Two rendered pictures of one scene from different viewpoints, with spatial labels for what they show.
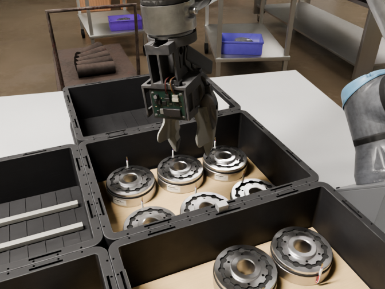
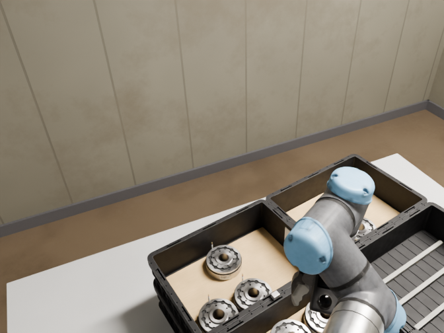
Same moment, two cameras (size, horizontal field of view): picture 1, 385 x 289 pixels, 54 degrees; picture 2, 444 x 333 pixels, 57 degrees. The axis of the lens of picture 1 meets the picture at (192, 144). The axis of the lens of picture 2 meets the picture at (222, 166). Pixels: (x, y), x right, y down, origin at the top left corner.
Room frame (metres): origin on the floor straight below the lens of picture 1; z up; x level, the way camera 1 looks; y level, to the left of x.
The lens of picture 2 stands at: (1.02, -0.25, 1.79)
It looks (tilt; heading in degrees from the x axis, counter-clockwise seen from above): 38 degrees down; 171
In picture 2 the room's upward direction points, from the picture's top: 3 degrees counter-clockwise
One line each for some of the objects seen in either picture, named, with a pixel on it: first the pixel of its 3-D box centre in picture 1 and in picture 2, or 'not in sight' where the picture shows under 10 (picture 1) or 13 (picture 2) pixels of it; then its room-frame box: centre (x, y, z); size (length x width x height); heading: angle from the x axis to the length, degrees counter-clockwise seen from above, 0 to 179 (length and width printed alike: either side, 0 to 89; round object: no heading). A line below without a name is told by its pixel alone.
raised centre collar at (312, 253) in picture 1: (302, 246); (218, 314); (0.44, -0.19, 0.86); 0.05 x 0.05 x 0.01
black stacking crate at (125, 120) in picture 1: (149, 118); not in sight; (0.88, 0.12, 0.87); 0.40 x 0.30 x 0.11; 112
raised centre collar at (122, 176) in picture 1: (130, 178); not in sight; (0.62, 0.13, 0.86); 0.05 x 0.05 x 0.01
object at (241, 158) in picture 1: (224, 157); not in sight; (0.71, -0.08, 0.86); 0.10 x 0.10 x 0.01
